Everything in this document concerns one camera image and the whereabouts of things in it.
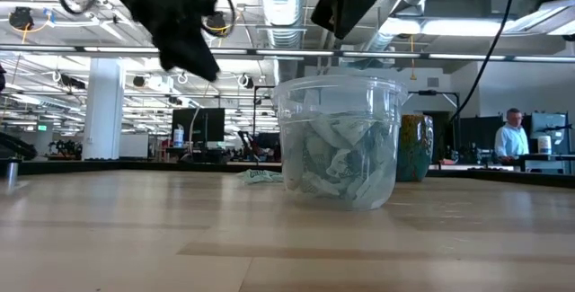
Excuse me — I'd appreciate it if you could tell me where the glazed ceramic mug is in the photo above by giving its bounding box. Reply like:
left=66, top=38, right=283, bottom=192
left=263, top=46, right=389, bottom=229
left=396, top=114, right=435, bottom=183

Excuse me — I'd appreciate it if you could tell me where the white building pillar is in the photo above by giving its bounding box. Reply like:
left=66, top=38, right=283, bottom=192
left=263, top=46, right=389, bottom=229
left=82, top=57, right=126, bottom=162

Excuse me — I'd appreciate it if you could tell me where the grey machine cabinet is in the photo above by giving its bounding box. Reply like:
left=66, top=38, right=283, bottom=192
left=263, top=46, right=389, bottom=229
left=531, top=111, right=571, bottom=155

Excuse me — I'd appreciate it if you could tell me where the overhead LED light bar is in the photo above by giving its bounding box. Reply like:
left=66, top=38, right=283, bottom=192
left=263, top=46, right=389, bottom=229
left=0, top=44, right=575, bottom=63

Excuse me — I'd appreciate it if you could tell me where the black drooping cable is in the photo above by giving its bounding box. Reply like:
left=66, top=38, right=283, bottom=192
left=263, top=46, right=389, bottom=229
left=0, top=132, right=38, bottom=161

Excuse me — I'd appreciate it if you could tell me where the black ceiling cord reel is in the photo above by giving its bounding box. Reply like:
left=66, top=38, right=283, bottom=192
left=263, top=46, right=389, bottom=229
left=206, top=11, right=228, bottom=37
left=9, top=6, right=35, bottom=31

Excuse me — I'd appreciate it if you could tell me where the clear plastic round container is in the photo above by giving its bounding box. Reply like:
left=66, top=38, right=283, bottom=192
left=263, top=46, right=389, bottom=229
left=272, top=75, right=409, bottom=212

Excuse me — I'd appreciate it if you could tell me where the person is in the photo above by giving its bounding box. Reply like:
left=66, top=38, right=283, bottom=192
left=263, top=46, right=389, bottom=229
left=493, top=107, right=531, bottom=164

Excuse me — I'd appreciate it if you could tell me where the black left wrist camera cable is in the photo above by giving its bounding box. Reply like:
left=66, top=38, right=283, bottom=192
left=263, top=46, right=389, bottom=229
left=201, top=0, right=238, bottom=38

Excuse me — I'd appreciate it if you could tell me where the black partition screen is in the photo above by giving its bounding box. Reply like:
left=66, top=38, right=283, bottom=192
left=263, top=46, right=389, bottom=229
left=457, top=115, right=500, bottom=166

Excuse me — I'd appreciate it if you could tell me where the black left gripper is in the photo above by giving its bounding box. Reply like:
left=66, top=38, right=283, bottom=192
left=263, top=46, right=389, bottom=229
left=134, top=0, right=221, bottom=82

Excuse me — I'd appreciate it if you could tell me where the yellow hanging tag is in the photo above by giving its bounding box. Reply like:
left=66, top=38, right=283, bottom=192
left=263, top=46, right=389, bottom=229
left=409, top=35, right=418, bottom=81

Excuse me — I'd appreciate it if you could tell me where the small silver metal post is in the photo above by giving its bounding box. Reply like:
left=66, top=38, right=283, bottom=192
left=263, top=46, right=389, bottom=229
left=5, top=159, right=20, bottom=185

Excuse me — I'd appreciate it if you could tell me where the white board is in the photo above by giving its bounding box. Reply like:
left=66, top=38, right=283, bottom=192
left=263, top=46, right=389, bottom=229
left=119, top=133, right=149, bottom=159

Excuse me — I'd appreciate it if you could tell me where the black monitor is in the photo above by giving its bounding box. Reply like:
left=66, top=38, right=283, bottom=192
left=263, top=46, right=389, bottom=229
left=172, top=108, right=226, bottom=149

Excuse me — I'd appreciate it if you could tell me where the silver spiral air duct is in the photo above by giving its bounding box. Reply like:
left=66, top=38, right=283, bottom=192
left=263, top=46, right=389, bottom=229
left=258, top=0, right=311, bottom=84

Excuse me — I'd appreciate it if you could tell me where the black aluminium table frame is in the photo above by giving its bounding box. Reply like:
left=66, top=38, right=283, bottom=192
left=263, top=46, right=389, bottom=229
left=0, top=159, right=575, bottom=190

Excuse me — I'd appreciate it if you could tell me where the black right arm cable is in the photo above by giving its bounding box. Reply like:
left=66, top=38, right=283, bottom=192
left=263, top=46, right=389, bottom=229
left=448, top=0, right=518, bottom=122

